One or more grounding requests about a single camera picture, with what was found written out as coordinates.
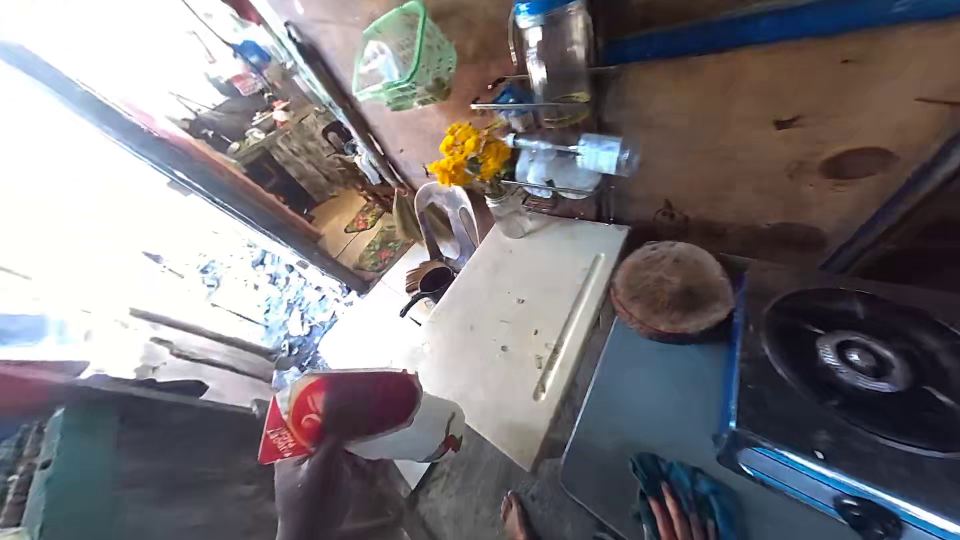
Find clear bottle with white label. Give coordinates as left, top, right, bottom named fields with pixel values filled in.
left=505, top=132, right=640, bottom=178

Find wooden door frame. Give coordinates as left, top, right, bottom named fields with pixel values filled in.
left=0, top=41, right=372, bottom=295

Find black pot with handle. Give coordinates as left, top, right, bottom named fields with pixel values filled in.
left=399, top=266, right=456, bottom=320

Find glass jar with flowers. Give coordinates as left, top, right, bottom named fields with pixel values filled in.
left=484, top=183, right=532, bottom=240

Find person's right hand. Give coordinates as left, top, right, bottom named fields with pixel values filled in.
left=647, top=481, right=719, bottom=540

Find person's left hand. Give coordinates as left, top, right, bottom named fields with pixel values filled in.
left=501, top=490, right=537, bottom=540

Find blue wooden beam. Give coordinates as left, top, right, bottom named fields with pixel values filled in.
left=602, top=0, right=960, bottom=66

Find large jar with blue lid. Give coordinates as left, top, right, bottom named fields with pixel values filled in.
left=511, top=0, right=595, bottom=127

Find blue plastic bag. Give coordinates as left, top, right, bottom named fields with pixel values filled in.
left=491, top=82, right=537, bottom=130

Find white plastic chair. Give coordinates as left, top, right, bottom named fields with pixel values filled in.
left=414, top=181, right=481, bottom=272

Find green plastic basket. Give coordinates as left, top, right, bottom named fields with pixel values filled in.
left=352, top=0, right=459, bottom=112

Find wire wall rack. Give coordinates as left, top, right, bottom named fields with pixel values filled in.
left=470, top=64, right=622, bottom=225

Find black blue gas stove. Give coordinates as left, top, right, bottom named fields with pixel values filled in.
left=716, top=258, right=960, bottom=540

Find blue-grey board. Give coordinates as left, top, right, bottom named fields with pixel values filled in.
left=561, top=316, right=864, bottom=540

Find red and white package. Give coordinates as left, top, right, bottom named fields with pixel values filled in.
left=257, top=368, right=423, bottom=466

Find yellow flowers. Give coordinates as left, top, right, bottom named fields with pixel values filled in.
left=428, top=122, right=513, bottom=189

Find teal cloth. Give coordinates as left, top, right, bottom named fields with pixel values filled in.
left=630, top=451, right=744, bottom=540

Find floral floor mat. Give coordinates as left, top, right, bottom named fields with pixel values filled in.
left=354, top=226, right=414, bottom=274
left=343, top=201, right=387, bottom=234

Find white rectangular board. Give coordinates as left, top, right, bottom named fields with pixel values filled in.
left=417, top=213, right=631, bottom=473

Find round wooden chopping block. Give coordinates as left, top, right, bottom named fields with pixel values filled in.
left=610, top=240, right=736, bottom=345

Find brown broom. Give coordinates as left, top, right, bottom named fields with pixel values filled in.
left=405, top=260, right=448, bottom=295

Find white container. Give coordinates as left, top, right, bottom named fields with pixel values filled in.
left=345, top=391, right=468, bottom=464

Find dark panel with green edge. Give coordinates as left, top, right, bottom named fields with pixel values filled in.
left=22, top=377, right=280, bottom=540

